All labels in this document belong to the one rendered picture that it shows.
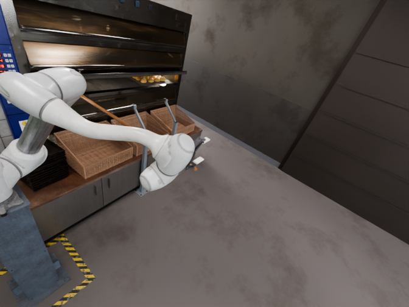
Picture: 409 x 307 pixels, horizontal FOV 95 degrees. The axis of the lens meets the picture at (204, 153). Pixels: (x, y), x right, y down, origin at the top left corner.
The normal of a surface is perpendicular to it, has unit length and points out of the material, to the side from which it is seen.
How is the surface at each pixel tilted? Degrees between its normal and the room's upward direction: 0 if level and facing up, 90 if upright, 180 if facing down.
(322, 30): 90
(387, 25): 90
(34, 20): 70
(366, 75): 90
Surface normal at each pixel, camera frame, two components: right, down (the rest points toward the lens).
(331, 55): -0.58, 0.33
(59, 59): 0.83, 0.18
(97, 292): 0.25, -0.80
